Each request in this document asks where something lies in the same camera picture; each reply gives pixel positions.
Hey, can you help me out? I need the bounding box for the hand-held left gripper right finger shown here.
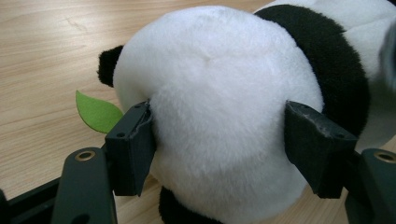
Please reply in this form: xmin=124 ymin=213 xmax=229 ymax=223
xmin=283 ymin=100 xmax=359 ymax=200

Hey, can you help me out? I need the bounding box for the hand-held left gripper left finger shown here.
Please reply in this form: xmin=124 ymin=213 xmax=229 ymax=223
xmin=104 ymin=100 xmax=157 ymax=197

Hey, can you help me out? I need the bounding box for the black and white panda plush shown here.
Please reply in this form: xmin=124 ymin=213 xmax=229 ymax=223
xmin=75 ymin=0 xmax=396 ymax=224

